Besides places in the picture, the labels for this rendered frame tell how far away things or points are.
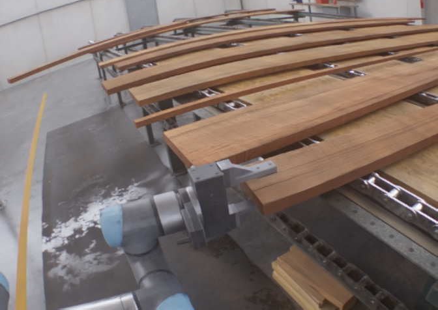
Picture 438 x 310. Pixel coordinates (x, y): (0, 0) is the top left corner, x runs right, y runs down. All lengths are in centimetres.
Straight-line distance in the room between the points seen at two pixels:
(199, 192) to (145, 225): 11
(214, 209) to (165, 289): 17
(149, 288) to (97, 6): 1059
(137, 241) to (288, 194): 27
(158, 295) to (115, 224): 14
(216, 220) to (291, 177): 16
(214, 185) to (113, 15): 1051
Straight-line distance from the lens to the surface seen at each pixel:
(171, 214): 56
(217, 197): 57
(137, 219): 56
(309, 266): 131
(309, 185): 60
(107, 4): 1098
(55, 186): 281
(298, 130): 80
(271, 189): 59
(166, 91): 125
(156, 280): 56
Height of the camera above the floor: 121
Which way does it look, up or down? 26 degrees down
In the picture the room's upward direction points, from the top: 8 degrees counter-clockwise
